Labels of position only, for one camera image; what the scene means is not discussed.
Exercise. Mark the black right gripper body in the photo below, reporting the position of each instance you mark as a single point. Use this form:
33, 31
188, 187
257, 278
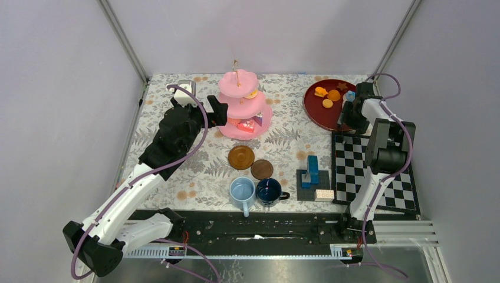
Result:
352, 111

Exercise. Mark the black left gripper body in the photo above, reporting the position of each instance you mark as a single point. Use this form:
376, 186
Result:
201, 115

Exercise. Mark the blue frosted donut toy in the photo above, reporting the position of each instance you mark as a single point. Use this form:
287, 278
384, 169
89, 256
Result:
350, 96

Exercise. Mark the pink three-tier cake stand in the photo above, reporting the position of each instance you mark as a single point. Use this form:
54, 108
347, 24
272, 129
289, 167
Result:
233, 87

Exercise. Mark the orange tart toy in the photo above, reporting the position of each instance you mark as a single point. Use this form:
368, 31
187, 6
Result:
334, 95

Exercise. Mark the pink swirl roll cake toy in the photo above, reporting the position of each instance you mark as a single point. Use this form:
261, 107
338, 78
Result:
247, 126

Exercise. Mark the brown star cookie toy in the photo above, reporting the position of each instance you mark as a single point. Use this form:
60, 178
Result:
342, 86

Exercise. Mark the yellow round cake toy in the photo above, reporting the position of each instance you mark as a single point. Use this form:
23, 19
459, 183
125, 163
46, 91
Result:
252, 94

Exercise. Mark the pink purple cake slice toy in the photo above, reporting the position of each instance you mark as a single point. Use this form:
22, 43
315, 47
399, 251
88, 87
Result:
258, 119

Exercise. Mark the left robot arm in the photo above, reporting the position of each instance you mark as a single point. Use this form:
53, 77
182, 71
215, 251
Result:
100, 241

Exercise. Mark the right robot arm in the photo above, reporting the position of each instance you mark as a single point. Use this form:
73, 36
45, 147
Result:
389, 150

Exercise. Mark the orange round cookie toy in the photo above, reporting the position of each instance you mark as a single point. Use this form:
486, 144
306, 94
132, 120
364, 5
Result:
327, 103

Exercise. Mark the dark red round tray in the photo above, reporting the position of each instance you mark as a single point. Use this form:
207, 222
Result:
323, 117

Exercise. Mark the orange yellow fish pastry toy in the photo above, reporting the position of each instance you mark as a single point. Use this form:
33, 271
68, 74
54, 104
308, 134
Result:
320, 92

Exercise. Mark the floral patterned tablecloth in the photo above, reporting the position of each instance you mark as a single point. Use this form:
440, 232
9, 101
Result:
202, 182

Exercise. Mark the light brown wooden coaster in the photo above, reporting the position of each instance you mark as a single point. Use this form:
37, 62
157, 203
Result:
241, 157

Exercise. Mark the blue building block tower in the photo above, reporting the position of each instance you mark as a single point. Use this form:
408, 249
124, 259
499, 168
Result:
310, 177

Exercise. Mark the dark brown wooden coaster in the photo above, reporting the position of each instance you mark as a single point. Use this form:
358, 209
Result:
262, 169

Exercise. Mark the light blue mug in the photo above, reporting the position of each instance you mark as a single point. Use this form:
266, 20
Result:
242, 193

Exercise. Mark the white building block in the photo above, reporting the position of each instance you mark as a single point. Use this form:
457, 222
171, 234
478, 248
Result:
324, 195

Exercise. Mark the black white checkerboard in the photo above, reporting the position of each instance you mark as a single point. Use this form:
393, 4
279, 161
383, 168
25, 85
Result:
348, 172

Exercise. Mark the grey building block baseplate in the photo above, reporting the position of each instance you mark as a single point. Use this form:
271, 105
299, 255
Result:
308, 194

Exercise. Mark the dark blue mug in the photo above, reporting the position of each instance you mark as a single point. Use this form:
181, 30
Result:
269, 192

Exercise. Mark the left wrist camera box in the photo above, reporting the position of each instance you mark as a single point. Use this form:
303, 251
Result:
183, 95

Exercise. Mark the aluminium frame post left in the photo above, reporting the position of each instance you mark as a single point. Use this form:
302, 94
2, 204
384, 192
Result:
125, 43

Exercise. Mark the aluminium frame post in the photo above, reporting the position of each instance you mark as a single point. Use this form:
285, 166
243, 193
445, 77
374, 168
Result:
125, 43
403, 26

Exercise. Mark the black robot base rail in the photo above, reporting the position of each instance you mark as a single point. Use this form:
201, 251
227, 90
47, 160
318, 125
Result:
266, 233

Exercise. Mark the aluminium frame post right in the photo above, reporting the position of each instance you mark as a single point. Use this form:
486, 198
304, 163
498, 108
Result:
403, 26

